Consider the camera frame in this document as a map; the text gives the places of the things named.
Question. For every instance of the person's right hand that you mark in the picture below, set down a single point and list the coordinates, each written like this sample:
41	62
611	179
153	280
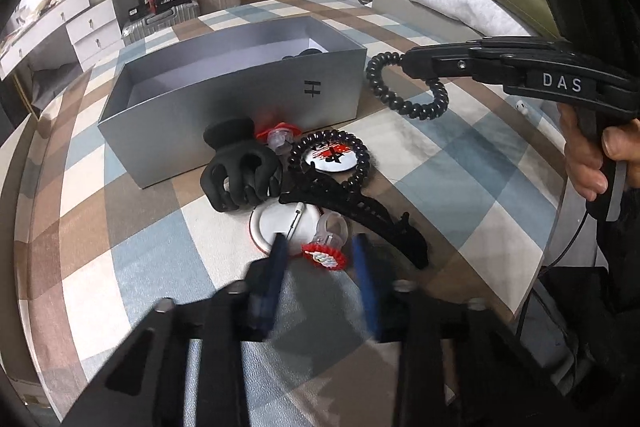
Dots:
584	158

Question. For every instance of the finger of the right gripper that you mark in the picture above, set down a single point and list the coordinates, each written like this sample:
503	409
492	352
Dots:
450	51
428	68

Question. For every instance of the white red-rimmed pin badge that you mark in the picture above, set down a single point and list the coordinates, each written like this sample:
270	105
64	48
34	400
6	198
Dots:
296	220

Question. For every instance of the red white printed badge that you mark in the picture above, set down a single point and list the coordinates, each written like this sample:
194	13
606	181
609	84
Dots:
332	157

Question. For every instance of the long black banana clip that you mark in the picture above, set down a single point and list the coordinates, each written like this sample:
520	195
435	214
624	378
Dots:
369	213

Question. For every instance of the silver open cardboard box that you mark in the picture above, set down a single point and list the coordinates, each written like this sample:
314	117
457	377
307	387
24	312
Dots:
297	70

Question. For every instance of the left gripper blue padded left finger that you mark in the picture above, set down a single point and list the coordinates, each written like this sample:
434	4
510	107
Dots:
266	280

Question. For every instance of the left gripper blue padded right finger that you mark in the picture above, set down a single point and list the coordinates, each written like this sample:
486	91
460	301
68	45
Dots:
375	280

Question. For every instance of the white desk with drawers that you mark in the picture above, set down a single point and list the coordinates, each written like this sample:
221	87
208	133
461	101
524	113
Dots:
90	27

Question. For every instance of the large black claw clip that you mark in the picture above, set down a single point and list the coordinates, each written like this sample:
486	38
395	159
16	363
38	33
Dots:
243	171

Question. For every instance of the white rolled blanket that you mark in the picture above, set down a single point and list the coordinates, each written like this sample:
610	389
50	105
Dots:
485	16

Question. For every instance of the silver lying suitcase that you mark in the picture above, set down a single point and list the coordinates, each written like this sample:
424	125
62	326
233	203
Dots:
152	23

